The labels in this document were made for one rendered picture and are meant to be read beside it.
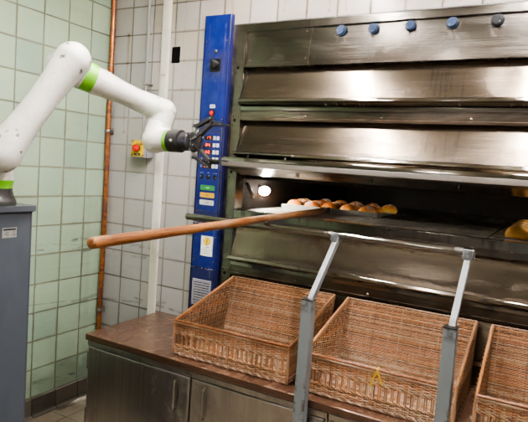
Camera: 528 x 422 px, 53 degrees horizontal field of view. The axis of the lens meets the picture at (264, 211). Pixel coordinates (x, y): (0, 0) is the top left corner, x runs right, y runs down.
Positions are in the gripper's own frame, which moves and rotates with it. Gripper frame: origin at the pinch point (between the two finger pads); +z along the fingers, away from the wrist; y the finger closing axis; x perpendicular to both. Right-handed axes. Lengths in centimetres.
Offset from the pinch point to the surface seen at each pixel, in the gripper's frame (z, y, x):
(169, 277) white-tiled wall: -66, 72, -56
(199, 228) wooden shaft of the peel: 14.4, 29.1, 34.8
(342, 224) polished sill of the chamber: 31, 32, -55
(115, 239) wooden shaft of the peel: 17, 29, 74
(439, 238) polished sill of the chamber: 74, 32, -54
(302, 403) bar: 43, 90, 6
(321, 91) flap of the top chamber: 16, -28, -54
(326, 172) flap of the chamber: 26.8, 8.3, -39.8
